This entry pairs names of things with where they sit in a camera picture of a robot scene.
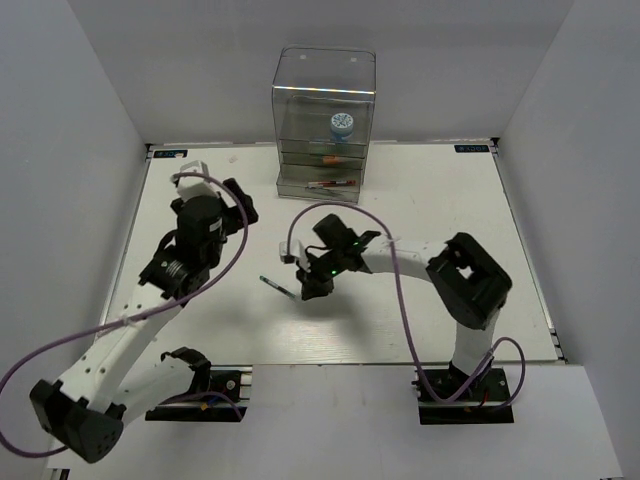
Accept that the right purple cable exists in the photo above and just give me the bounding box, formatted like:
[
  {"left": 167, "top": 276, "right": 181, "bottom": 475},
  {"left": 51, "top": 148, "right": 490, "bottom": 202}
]
[{"left": 287, "top": 202, "right": 526, "bottom": 409}]

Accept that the clear drawer organizer box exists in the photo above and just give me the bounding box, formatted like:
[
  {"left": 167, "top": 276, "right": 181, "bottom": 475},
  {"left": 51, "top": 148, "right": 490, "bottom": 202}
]
[{"left": 274, "top": 91, "right": 375, "bottom": 203}]

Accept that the green ink gel pen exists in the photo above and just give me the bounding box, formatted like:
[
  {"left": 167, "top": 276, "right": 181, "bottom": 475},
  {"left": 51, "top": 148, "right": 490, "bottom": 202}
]
[{"left": 259, "top": 275, "right": 299, "bottom": 301}]

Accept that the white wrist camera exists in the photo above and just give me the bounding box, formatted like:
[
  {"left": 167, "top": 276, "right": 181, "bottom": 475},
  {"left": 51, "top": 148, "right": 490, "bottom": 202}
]
[
  {"left": 171, "top": 160, "right": 220, "bottom": 202},
  {"left": 279, "top": 239, "right": 310, "bottom": 271}
]

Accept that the blue cleaning gel jar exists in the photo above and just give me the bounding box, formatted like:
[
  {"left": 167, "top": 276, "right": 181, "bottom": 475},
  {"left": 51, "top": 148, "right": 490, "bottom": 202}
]
[{"left": 330, "top": 112, "right": 355, "bottom": 142}]

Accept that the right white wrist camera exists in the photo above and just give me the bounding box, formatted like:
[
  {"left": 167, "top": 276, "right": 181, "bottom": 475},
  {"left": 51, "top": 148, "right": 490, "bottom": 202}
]
[{"left": 279, "top": 239, "right": 310, "bottom": 271}]

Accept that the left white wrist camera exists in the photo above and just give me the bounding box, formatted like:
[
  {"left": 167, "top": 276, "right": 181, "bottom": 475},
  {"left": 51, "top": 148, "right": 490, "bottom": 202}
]
[{"left": 171, "top": 160, "right": 220, "bottom": 202}]

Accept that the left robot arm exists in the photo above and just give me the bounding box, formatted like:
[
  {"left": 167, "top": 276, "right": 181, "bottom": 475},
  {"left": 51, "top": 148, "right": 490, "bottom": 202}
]
[{"left": 29, "top": 172, "right": 258, "bottom": 464}]

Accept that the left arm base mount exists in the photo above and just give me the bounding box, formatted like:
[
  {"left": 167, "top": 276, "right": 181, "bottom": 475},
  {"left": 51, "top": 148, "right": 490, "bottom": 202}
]
[{"left": 144, "top": 366, "right": 253, "bottom": 423}]

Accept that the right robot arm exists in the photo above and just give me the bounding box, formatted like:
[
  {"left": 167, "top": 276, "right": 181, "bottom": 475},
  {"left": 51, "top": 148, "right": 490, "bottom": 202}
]
[{"left": 279, "top": 214, "right": 513, "bottom": 399}]

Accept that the purple cable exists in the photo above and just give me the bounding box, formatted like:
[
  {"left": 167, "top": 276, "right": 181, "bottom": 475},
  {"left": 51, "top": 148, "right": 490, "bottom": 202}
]
[
  {"left": 0, "top": 172, "right": 249, "bottom": 459},
  {"left": 287, "top": 202, "right": 526, "bottom": 409}
]

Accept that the red ink gel pen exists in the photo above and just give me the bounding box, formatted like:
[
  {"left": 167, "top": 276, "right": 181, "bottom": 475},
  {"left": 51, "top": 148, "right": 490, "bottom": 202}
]
[{"left": 308, "top": 180, "right": 357, "bottom": 188}]

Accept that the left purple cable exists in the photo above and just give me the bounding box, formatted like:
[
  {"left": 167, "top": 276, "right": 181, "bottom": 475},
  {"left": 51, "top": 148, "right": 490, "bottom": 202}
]
[{"left": 0, "top": 172, "right": 249, "bottom": 459}]

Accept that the green highlighter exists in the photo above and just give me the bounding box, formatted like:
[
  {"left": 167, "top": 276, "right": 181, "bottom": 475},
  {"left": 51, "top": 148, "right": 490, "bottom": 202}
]
[{"left": 310, "top": 144, "right": 344, "bottom": 155}]

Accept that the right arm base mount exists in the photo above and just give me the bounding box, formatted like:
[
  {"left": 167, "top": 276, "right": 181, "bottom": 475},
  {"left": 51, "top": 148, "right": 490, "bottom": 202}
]
[{"left": 412, "top": 367, "right": 514, "bottom": 426}]

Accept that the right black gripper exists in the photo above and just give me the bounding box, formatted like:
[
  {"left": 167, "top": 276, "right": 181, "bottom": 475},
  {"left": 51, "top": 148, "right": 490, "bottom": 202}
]
[{"left": 298, "top": 246, "right": 347, "bottom": 300}]

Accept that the purple ink gel pen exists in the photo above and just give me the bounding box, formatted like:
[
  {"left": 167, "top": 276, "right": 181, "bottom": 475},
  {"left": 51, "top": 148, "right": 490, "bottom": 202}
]
[{"left": 307, "top": 181, "right": 353, "bottom": 190}]

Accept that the clear acrylic organizer lid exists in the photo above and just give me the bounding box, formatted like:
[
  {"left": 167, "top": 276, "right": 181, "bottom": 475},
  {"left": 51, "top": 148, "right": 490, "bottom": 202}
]
[{"left": 271, "top": 45, "right": 376, "bottom": 117}]

